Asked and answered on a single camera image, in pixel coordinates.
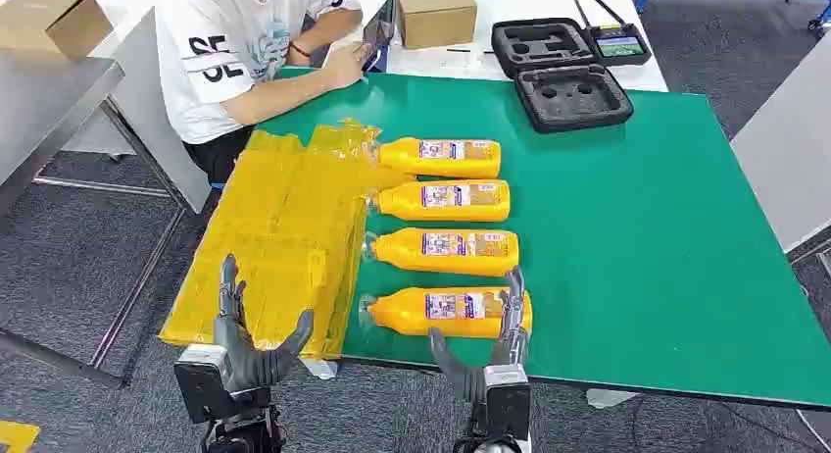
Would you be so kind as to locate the person's right hand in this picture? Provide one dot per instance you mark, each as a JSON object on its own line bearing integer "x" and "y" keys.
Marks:
{"x": 344, "y": 63}

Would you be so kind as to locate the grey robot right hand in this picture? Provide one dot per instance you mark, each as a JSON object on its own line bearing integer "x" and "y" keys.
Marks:
{"x": 470, "y": 378}

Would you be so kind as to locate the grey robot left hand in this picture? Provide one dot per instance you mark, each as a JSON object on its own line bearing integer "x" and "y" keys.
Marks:
{"x": 250, "y": 365}

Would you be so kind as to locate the orange drink bottle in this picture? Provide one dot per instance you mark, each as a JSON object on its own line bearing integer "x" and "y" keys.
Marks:
{"x": 402, "y": 158}
{"x": 402, "y": 252}
{"x": 402, "y": 313}
{"x": 402, "y": 202}

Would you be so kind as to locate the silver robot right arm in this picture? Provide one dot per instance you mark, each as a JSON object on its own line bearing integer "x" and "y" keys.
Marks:
{"x": 493, "y": 447}

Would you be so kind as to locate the dark tablet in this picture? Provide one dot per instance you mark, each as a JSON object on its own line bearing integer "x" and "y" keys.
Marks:
{"x": 378, "y": 34}

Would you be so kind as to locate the white table foot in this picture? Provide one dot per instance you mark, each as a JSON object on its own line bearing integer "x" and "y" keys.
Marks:
{"x": 321, "y": 370}
{"x": 607, "y": 398}

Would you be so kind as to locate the cardboard box with yellow mark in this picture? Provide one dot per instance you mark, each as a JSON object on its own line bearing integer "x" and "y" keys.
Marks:
{"x": 432, "y": 15}

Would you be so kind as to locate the black pen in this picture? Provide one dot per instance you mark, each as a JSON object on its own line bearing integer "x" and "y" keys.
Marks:
{"x": 458, "y": 49}

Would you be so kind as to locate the yellow plastic sheet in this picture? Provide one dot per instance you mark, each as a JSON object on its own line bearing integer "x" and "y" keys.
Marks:
{"x": 279, "y": 242}

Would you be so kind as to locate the person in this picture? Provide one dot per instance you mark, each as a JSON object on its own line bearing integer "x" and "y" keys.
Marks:
{"x": 221, "y": 21}

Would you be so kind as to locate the white table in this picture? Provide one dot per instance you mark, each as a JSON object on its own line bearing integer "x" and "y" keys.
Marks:
{"x": 519, "y": 2}

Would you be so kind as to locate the white desk panel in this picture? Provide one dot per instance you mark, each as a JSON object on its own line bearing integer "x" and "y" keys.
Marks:
{"x": 149, "y": 112}

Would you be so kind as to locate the green table mat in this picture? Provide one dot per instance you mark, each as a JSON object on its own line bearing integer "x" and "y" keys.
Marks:
{"x": 649, "y": 242}

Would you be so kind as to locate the open black foam case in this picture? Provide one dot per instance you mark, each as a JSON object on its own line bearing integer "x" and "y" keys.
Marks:
{"x": 571, "y": 102}

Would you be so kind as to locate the black remote controller with antennas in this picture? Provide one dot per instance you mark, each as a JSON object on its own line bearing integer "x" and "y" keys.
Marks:
{"x": 620, "y": 47}

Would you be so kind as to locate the steel table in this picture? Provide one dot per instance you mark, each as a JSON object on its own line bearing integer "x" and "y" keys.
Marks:
{"x": 52, "y": 93}

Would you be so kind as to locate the plain cardboard box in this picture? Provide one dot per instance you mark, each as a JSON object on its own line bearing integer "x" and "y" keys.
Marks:
{"x": 45, "y": 18}

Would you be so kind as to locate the grey table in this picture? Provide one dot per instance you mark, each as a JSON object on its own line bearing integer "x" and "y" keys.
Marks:
{"x": 792, "y": 158}

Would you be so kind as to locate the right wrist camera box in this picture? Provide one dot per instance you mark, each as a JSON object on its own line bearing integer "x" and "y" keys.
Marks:
{"x": 506, "y": 404}

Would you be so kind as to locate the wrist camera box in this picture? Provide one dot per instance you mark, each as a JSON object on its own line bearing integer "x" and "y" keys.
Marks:
{"x": 198, "y": 385}
{"x": 506, "y": 404}

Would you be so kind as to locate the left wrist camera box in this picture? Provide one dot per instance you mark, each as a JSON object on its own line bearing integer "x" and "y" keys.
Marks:
{"x": 198, "y": 385}

